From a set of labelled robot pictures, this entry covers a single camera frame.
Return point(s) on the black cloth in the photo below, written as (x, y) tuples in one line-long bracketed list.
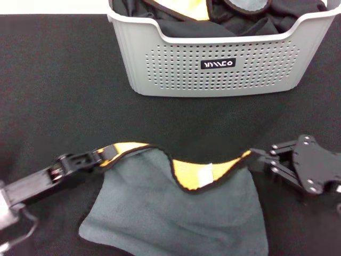
[(191, 29)]

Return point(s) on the black tablecloth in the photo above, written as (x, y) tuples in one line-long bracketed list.
[(80, 93)]

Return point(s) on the yellow and grey towel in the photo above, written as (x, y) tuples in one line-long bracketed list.
[(173, 213)]

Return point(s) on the grey perforated plastic storage box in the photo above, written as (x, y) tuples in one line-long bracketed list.
[(186, 48)]

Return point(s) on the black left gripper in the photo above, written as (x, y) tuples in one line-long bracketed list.
[(40, 184)]

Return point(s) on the grey towel with black trim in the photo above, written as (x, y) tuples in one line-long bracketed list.
[(247, 4)]

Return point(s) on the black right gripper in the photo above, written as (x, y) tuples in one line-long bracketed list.
[(311, 165)]

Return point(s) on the yellow towel with black trim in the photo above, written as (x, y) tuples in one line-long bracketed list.
[(197, 12)]

